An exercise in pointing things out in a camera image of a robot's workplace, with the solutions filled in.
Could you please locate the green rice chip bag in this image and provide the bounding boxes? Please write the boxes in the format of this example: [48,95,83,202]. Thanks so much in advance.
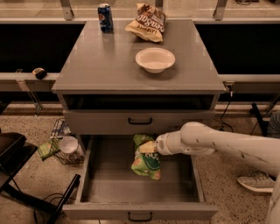
[131,134,161,180]

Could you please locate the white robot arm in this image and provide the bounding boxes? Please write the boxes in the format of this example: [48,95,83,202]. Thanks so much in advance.
[139,122,280,224]

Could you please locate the open bottom drawer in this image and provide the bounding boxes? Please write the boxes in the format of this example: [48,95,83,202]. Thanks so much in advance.
[63,136,218,222]

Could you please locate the grey drawer cabinet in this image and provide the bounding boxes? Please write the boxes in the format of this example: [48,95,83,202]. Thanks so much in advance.
[52,18,227,156]

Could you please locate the closed middle drawer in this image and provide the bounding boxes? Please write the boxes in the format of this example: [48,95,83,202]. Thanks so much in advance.
[64,110,214,135]

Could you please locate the brown chip bag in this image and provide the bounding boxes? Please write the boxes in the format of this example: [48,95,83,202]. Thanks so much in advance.
[125,3,166,43]

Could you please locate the white paper cup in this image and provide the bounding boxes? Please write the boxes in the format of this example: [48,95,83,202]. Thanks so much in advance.
[59,136,79,154]

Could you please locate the white bowl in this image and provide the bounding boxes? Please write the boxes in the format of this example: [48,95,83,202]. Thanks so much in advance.
[136,47,176,74]

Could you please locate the striped packet on floor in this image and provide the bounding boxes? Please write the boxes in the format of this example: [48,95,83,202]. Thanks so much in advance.
[50,118,71,138]

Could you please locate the green snack packet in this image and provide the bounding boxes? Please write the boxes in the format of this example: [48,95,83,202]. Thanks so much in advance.
[38,138,60,160]

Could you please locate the grey sneaker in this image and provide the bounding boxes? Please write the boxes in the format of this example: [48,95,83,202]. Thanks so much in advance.
[237,171,276,193]

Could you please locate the black chair leg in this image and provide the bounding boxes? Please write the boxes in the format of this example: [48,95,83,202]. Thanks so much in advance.
[249,94,280,137]

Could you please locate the jeans leg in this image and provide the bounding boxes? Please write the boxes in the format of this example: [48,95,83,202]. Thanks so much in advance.
[267,112,280,138]

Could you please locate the black tape measure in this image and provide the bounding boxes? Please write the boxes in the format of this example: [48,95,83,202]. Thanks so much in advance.
[32,67,47,80]

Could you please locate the blue soda can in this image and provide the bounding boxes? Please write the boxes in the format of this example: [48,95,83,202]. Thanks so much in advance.
[97,3,114,32]

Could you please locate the wire basket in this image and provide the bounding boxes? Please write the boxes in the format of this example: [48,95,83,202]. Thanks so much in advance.
[55,142,85,165]

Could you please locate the black power cable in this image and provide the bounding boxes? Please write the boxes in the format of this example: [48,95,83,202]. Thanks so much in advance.
[213,84,263,135]

